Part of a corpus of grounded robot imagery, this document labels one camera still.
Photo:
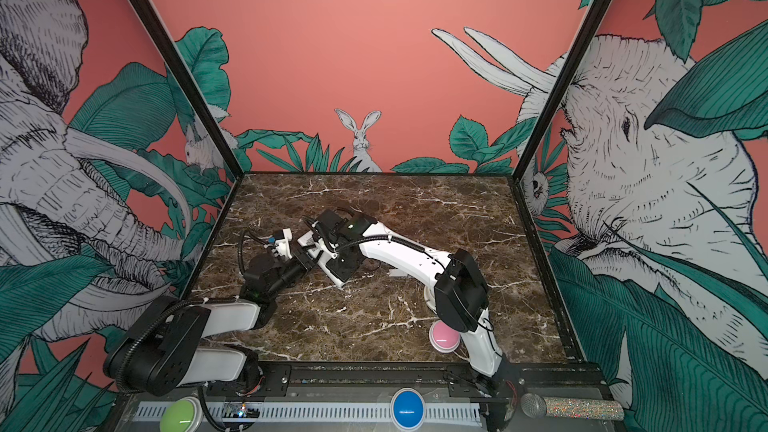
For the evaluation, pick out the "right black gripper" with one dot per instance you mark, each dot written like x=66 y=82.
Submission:
x=336 y=271

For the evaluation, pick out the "black front mounting rail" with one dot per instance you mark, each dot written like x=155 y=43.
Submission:
x=279 y=378

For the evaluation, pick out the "glittery silver microphone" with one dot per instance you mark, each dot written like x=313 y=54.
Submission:
x=537 y=406

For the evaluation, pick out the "small green circuit board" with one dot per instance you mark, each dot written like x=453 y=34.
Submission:
x=242 y=411

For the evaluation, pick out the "pink round push button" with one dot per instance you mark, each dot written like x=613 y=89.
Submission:
x=443 y=338

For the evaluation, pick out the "white remote battery cover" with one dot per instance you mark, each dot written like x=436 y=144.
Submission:
x=397 y=273

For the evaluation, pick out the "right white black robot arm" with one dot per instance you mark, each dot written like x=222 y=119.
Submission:
x=456 y=289

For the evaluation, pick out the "white remote control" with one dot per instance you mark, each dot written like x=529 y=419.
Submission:
x=320 y=254

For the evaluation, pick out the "left black frame post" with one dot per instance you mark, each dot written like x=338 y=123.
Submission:
x=156 y=29

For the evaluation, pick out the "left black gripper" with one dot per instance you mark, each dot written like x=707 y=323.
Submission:
x=301 y=261

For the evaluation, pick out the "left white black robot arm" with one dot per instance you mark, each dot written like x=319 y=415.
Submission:
x=162 y=351

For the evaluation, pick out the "green round push button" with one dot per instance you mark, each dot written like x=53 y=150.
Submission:
x=184 y=415

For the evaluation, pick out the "black frame post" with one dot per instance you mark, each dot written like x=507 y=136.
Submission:
x=592 y=20
x=156 y=29

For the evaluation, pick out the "blue round push button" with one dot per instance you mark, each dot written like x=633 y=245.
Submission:
x=407 y=409

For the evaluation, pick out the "white slotted cable duct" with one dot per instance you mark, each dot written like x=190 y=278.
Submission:
x=283 y=412

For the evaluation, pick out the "right black frame post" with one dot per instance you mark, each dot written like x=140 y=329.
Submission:
x=592 y=20

